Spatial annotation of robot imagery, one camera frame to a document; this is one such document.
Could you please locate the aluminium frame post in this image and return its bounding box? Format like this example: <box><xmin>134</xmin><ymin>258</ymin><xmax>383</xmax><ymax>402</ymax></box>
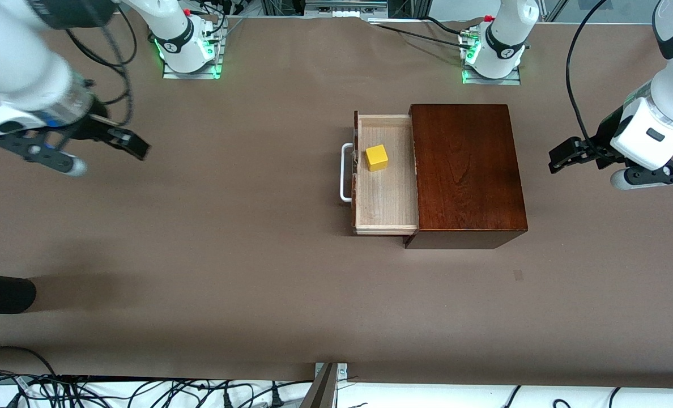
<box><xmin>300</xmin><ymin>363</ymin><xmax>348</xmax><ymax>408</ymax></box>

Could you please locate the light wood drawer white handle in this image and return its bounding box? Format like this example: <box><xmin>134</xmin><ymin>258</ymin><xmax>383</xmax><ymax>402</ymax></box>
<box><xmin>340</xmin><ymin>110</ymin><xmax>419</xmax><ymax>236</ymax></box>

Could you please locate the yellow wooden block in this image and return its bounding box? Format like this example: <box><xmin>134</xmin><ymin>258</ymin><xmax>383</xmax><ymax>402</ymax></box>
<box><xmin>365</xmin><ymin>144</ymin><xmax>389</xmax><ymax>172</ymax></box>

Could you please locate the silver connector panel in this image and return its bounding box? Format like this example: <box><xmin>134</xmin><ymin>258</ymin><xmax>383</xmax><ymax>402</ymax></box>
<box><xmin>304</xmin><ymin>0</ymin><xmax>389</xmax><ymax>16</ymax></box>

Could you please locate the brown table cover sheet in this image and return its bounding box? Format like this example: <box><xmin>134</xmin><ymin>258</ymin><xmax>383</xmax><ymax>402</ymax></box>
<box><xmin>0</xmin><ymin>11</ymin><xmax>673</xmax><ymax>389</ymax></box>

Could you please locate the dark brown wooden cabinet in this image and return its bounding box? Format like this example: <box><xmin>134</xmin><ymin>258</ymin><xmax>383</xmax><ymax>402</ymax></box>
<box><xmin>403</xmin><ymin>104</ymin><xmax>529</xmax><ymax>250</ymax></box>

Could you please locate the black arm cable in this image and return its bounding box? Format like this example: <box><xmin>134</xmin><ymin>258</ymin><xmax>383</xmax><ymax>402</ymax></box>
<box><xmin>565</xmin><ymin>0</ymin><xmax>607</xmax><ymax>155</ymax></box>
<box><xmin>65</xmin><ymin>6</ymin><xmax>139</xmax><ymax>128</ymax></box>

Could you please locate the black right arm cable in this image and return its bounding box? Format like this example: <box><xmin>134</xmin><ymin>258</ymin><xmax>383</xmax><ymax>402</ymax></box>
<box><xmin>65</xmin><ymin>6</ymin><xmax>139</xmax><ymax>128</ymax></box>

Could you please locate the black ribbed cylinder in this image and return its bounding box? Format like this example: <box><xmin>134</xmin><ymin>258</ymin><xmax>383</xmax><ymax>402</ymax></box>
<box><xmin>0</xmin><ymin>272</ymin><xmax>37</xmax><ymax>315</ymax></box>

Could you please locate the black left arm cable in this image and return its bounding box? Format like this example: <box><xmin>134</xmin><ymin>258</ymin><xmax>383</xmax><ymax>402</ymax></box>
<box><xmin>565</xmin><ymin>0</ymin><xmax>607</xmax><ymax>155</ymax></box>

